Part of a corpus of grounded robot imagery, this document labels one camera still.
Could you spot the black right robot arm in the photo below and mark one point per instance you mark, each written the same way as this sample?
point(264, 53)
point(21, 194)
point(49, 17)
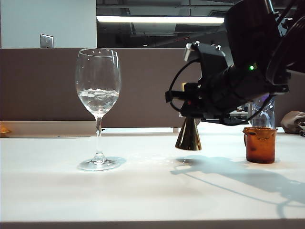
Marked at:
point(250, 31)

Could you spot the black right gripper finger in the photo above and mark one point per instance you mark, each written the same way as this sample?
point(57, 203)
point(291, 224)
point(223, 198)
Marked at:
point(193, 107)
point(191, 86)

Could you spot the white partition foot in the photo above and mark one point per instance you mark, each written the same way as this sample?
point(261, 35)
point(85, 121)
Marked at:
point(175, 130)

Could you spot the beige board under partition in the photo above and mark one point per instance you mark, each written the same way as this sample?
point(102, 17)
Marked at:
point(47, 128)

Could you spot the long ceiling light strip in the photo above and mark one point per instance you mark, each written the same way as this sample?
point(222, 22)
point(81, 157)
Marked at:
point(155, 19)

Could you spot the clear wine glass with water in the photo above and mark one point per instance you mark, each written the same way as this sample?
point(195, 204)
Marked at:
point(97, 105)

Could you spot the small amber measuring cup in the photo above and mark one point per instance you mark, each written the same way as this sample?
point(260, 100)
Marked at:
point(261, 150)

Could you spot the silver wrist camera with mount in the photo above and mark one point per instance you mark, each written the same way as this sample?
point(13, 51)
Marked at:
point(212, 57)

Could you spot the metal wall switch plate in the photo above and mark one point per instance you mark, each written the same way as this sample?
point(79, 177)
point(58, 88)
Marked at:
point(46, 41)

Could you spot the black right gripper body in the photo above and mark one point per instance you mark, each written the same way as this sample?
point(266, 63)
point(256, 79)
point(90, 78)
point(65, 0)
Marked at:
point(224, 93)

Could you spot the clear plastic water bottle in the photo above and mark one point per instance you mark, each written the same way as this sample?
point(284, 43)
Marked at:
point(262, 117)

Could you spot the brown desk partition panel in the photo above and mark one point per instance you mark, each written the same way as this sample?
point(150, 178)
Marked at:
point(143, 71)
point(293, 95)

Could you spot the gold double-cone jigger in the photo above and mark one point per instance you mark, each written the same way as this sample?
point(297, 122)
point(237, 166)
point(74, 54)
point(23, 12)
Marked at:
point(188, 138)

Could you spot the brown bag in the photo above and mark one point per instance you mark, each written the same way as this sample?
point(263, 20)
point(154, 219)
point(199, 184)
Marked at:
point(291, 119)

